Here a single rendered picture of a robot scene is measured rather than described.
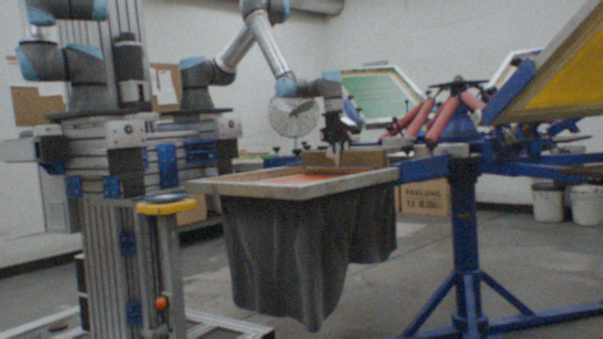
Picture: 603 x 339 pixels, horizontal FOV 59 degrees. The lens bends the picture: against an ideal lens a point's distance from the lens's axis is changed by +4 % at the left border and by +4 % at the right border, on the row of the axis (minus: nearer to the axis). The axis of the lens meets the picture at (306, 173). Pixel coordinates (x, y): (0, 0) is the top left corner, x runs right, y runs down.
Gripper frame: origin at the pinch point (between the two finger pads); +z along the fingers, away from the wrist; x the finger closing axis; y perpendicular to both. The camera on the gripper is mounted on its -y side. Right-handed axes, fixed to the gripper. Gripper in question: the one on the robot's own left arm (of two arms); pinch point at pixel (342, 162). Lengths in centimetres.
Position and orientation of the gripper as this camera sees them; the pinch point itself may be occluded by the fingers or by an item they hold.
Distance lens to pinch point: 197.8
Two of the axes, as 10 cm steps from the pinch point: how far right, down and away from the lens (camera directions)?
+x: -7.0, 1.2, -7.1
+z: 0.9, 9.9, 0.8
